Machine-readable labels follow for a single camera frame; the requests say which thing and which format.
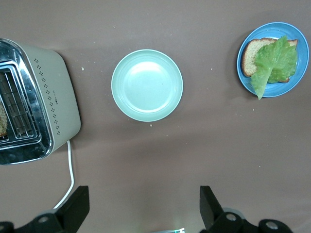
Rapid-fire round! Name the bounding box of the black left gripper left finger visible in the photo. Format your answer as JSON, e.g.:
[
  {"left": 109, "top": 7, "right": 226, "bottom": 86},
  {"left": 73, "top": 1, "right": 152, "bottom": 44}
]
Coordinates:
[{"left": 0, "top": 185, "right": 90, "bottom": 233}]

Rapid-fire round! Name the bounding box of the white toaster power cord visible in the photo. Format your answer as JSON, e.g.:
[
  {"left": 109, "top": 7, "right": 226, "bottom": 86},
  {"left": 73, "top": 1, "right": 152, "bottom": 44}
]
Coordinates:
[{"left": 52, "top": 140, "right": 75, "bottom": 210}]

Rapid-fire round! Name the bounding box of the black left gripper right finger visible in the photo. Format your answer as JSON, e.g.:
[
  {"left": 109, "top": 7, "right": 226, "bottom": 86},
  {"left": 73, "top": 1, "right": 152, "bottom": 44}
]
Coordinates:
[{"left": 199, "top": 185, "right": 298, "bottom": 233}]

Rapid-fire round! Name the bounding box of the brown bread slice with crust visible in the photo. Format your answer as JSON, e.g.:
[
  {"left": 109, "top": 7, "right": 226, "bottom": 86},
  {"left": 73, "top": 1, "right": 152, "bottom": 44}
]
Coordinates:
[{"left": 241, "top": 37, "right": 299, "bottom": 84}]

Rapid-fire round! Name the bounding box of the seeded brown bread slice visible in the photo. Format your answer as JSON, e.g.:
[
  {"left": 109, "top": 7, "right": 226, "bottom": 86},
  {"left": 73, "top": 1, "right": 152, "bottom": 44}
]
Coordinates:
[{"left": 0, "top": 101, "right": 8, "bottom": 137}]

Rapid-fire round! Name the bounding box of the beige and chrome toaster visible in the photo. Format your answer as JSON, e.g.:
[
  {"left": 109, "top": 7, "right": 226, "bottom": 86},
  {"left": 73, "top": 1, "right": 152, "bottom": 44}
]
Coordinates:
[{"left": 0, "top": 38, "right": 82, "bottom": 166}]

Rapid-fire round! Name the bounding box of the green lettuce leaf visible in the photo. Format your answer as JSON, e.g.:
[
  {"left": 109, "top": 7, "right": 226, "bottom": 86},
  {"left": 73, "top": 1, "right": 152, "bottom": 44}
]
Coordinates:
[{"left": 250, "top": 35, "right": 299, "bottom": 101}]

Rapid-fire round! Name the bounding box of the light green plate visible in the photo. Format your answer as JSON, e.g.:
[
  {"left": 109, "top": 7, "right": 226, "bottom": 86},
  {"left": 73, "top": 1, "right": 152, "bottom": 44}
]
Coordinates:
[{"left": 111, "top": 49, "right": 184, "bottom": 122}]

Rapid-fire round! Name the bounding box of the blue plate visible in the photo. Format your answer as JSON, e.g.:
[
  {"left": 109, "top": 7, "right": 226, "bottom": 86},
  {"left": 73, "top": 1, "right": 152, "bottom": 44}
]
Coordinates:
[{"left": 236, "top": 22, "right": 310, "bottom": 99}]

